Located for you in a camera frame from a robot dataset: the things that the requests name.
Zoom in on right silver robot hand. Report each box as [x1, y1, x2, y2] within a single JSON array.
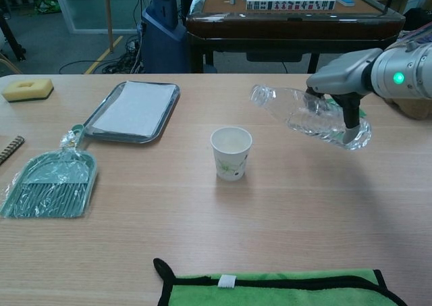
[[305, 48, 384, 145]]

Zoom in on transparent plastic bottle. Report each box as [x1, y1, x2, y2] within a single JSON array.
[[248, 84, 373, 151]]

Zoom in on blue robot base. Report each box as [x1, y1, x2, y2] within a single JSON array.
[[140, 0, 190, 74]]

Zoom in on white floral paper cup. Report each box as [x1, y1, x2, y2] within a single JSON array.
[[210, 126, 253, 182]]

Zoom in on green tea sachet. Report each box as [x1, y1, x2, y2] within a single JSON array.
[[323, 96, 367, 118]]

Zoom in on brown mahjong table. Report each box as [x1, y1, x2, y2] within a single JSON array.
[[185, 0, 406, 74]]

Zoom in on row of mahjong tiles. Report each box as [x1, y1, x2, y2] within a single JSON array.
[[246, 0, 337, 11]]

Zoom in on white paper sheet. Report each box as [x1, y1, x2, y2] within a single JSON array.
[[91, 81, 177, 138]]

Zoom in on green microfiber cloth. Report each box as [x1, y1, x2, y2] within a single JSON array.
[[153, 257, 408, 306]]

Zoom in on wooden stick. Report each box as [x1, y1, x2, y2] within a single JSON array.
[[103, 0, 114, 53]]

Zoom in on silver metal tray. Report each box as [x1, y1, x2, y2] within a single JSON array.
[[83, 80, 181, 144]]

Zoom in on yellow sponge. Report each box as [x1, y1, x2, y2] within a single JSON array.
[[1, 78, 55, 103]]

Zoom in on teal plastic dustpan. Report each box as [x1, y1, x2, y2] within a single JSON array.
[[0, 124, 99, 220]]

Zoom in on brown spiral notebook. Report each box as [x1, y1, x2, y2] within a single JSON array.
[[0, 135, 26, 167]]

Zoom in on black floor cables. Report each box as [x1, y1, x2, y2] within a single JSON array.
[[60, 35, 146, 74]]

